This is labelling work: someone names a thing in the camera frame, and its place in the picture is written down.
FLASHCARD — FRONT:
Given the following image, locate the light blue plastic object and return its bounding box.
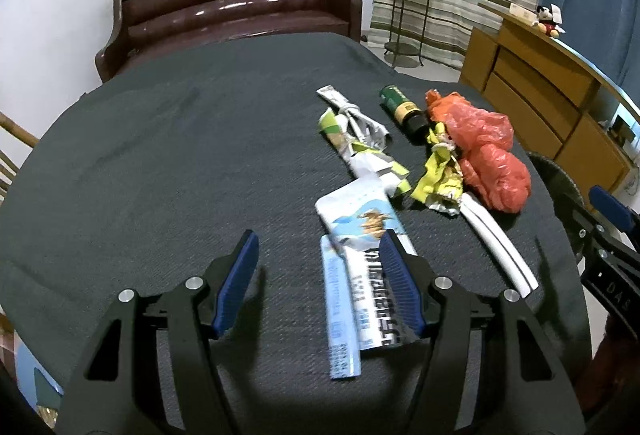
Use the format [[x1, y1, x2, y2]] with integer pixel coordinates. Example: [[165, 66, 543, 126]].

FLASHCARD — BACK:
[[14, 342, 66, 418]]

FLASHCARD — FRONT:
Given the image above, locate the green white wrapper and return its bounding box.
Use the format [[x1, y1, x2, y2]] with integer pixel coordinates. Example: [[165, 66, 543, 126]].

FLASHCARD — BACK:
[[319, 110, 411, 197]]

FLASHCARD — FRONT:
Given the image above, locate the green bottle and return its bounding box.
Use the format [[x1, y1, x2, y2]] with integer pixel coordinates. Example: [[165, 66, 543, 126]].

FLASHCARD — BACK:
[[378, 85, 432, 144]]

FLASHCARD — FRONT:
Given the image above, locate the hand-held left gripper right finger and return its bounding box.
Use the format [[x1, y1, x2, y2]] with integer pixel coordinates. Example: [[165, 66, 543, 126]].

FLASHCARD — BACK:
[[377, 230, 586, 435]]

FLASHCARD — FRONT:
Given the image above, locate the small beige box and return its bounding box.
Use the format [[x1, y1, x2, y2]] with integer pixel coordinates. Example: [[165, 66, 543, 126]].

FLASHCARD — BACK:
[[508, 2, 536, 23]]

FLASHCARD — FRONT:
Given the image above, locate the white plastic strip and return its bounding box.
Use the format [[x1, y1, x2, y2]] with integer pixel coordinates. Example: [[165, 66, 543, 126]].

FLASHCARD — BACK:
[[460, 190, 539, 298]]

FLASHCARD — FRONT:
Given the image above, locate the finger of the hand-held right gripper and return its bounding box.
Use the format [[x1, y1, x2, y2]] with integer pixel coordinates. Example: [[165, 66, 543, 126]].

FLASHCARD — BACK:
[[567, 200, 608, 261], [589, 185, 640, 256]]

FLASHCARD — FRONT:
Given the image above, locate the metal plant stand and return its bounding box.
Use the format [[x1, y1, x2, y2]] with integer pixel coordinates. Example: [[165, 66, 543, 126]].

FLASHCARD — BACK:
[[384, 0, 438, 68]]

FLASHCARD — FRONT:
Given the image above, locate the dark grey tablecloth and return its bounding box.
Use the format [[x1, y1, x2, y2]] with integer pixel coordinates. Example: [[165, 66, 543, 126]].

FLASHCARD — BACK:
[[0, 32, 593, 435]]

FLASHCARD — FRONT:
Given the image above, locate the brown leather sofa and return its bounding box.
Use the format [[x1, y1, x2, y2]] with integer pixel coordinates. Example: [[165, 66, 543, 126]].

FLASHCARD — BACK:
[[95, 0, 363, 83]]

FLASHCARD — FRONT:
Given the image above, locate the person's right forearm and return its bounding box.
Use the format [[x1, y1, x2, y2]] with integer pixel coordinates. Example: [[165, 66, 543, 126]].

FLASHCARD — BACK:
[[575, 310, 640, 421]]

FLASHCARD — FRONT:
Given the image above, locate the mouse plush toy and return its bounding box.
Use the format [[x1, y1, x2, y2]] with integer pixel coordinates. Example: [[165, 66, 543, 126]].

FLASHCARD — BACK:
[[531, 4, 568, 38]]

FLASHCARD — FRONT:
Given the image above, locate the wooden cabinet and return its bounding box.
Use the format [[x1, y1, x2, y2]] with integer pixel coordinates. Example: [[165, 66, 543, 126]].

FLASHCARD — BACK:
[[459, 2, 640, 216]]

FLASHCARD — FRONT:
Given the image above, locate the bamboo chair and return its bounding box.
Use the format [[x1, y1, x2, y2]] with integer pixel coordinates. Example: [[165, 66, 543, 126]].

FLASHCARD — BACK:
[[0, 112, 41, 198]]

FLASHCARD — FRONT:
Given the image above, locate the light blue long sachet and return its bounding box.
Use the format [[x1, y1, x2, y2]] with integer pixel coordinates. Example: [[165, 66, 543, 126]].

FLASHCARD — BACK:
[[320, 235, 362, 378]]

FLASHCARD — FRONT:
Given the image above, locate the yellow wrapper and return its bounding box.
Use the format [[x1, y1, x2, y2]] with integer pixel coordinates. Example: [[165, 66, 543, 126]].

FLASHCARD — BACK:
[[411, 122, 466, 217]]

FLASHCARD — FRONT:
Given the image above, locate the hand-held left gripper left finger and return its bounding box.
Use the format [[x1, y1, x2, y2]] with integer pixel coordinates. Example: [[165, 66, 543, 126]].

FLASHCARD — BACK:
[[54, 230, 261, 435]]

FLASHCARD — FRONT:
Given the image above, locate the blue white snack packet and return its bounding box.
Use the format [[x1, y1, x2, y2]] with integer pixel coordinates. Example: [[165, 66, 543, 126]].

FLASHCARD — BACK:
[[315, 180, 423, 351]]

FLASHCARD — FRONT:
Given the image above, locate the orange plastic bag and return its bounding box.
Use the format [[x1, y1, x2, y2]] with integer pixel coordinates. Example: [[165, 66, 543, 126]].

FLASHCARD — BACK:
[[425, 90, 532, 215]]

